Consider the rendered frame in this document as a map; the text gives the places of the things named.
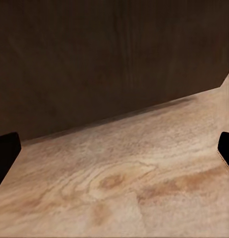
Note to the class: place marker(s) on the cabinet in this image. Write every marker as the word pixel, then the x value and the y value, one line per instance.
pixel 67 63

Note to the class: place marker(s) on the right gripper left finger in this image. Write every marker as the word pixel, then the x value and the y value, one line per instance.
pixel 10 147

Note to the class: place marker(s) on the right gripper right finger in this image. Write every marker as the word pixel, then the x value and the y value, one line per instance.
pixel 223 146

